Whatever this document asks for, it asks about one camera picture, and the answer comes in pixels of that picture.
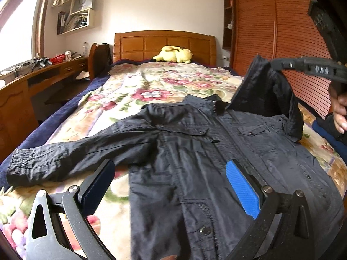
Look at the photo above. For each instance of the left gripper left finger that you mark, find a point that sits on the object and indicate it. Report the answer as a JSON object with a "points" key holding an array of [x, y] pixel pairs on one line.
{"points": [[47, 238]]}

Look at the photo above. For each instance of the red basket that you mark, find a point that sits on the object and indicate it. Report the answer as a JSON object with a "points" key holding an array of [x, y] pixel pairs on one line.
{"points": [[58, 59]]}

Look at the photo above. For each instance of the person's right hand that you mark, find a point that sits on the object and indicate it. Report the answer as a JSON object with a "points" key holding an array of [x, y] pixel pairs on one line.
{"points": [[338, 105]]}

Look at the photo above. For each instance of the dark navy jacket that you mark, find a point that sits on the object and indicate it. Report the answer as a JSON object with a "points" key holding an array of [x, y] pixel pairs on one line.
{"points": [[181, 201]]}

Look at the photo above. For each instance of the white wall shelf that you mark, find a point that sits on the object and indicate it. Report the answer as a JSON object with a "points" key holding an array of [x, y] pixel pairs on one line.
{"points": [[75, 15]]}

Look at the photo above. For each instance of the wooden desk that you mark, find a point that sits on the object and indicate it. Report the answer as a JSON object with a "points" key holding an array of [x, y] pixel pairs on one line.
{"points": [[18, 119]]}

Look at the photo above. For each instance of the yellow plush toy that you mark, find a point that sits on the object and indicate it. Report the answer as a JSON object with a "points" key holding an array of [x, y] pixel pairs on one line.
{"points": [[175, 54]]}

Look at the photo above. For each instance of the wooden chair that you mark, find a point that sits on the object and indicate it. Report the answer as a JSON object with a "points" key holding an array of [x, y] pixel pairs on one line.
{"points": [[99, 59]]}

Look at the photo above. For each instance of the wooden slatted wardrobe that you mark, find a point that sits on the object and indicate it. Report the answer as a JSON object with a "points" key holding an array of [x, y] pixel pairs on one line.
{"points": [[271, 29]]}

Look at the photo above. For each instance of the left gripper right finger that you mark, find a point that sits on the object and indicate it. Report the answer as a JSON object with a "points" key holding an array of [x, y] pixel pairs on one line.
{"points": [[293, 238]]}

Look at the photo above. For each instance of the navy blue bed sheet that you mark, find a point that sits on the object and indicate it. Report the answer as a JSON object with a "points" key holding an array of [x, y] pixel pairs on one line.
{"points": [[51, 124]]}

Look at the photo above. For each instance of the wooden bed headboard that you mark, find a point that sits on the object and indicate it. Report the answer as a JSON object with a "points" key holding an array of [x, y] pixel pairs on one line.
{"points": [[143, 45]]}

